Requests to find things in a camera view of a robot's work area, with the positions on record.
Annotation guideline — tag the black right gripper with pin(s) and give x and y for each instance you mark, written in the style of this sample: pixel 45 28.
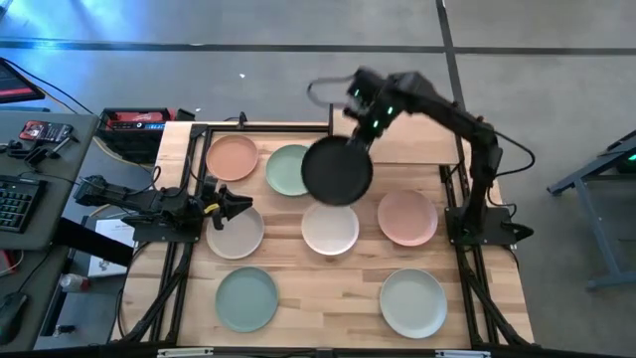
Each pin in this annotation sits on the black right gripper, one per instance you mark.
pixel 372 102

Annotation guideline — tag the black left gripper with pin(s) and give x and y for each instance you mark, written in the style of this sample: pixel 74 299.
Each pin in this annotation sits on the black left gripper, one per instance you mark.
pixel 208 194

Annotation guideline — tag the beige plate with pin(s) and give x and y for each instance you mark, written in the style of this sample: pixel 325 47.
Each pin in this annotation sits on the beige plate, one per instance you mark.
pixel 238 238

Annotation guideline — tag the black plate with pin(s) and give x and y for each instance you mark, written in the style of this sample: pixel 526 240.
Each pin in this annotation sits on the black plate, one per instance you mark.
pixel 337 171

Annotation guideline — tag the terracotta orange plate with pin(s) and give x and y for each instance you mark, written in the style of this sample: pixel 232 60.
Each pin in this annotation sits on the terracotta orange plate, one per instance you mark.
pixel 232 157

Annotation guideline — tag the mint green plate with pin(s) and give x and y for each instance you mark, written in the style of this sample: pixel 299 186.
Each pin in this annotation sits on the mint green plate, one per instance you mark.
pixel 283 171

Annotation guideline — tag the pink plate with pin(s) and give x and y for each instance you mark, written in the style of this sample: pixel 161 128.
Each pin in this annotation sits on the pink plate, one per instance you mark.
pixel 407 218

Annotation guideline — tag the white plate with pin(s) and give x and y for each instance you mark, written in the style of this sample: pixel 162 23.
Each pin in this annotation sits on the white plate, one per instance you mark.
pixel 330 230

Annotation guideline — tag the teal plate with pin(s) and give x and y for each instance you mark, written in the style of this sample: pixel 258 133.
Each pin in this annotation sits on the teal plate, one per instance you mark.
pixel 246 299

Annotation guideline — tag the pale grey plate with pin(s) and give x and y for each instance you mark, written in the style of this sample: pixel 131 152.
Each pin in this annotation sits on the pale grey plate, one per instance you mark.
pixel 413 303

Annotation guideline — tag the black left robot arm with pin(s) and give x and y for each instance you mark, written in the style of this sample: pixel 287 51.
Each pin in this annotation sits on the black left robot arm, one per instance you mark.
pixel 144 201

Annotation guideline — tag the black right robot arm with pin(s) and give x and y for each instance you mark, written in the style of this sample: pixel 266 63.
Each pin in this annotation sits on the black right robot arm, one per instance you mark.
pixel 447 112

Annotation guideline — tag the wooden shelf with black sides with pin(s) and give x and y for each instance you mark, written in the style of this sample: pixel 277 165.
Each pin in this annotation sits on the wooden shelf with black sides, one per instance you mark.
pixel 427 144

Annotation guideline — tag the small black box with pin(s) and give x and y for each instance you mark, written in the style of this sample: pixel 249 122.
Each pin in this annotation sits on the small black box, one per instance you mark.
pixel 185 115

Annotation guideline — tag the white paper booklet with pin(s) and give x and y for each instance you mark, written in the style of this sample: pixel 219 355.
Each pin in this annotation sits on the white paper booklet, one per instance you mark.
pixel 111 231

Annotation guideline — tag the red and black toolbox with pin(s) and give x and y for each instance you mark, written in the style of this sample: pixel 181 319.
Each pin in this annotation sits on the red and black toolbox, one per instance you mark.
pixel 134 119

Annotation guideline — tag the black slanted beam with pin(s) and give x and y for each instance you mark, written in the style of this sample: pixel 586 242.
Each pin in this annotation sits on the black slanted beam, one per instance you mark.
pixel 94 243

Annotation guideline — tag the grey side desk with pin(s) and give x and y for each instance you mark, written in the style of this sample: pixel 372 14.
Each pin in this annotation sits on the grey side desk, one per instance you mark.
pixel 82 129

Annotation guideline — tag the black crossbeam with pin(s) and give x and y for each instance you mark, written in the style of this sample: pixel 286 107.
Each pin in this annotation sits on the black crossbeam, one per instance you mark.
pixel 318 354

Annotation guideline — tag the clear bottle with red cap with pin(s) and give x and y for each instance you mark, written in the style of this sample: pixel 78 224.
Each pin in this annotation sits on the clear bottle with red cap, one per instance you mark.
pixel 74 283

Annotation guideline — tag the black desk clamp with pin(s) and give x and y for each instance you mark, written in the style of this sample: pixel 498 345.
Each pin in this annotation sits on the black desk clamp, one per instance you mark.
pixel 37 156

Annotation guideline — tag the red and black handheld device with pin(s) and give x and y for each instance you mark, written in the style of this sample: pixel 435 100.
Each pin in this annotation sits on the red and black handheld device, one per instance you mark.
pixel 45 131

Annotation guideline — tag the small black adapter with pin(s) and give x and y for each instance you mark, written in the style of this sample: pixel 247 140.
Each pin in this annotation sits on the small black adapter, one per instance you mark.
pixel 62 328

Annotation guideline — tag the black backlit keyboard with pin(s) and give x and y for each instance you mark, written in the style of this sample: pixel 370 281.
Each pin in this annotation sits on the black backlit keyboard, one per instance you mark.
pixel 20 204

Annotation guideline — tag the small black gadget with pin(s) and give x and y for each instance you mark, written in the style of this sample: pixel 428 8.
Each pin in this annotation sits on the small black gadget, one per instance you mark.
pixel 11 148

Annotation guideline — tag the black monitor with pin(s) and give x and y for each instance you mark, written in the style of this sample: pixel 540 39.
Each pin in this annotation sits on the black monitor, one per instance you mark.
pixel 15 84

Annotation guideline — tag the black computer mouse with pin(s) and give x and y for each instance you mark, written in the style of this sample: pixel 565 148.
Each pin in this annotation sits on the black computer mouse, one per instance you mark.
pixel 11 318

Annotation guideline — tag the blue-grey metal stand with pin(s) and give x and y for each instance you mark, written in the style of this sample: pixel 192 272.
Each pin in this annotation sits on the blue-grey metal stand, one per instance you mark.
pixel 596 229

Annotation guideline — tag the black device with green light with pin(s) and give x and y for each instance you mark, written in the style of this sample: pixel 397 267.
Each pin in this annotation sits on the black device with green light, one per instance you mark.
pixel 628 166

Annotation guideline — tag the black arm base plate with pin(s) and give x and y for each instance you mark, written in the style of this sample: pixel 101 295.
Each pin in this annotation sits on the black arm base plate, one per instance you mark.
pixel 159 232
pixel 451 226

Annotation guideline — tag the black aluminium table frame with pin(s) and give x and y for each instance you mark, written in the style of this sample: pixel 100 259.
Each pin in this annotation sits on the black aluminium table frame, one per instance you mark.
pixel 278 128

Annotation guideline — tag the silver metal bracket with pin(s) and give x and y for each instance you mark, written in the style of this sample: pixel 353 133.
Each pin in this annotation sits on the silver metal bracket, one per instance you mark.
pixel 463 354
pixel 185 352

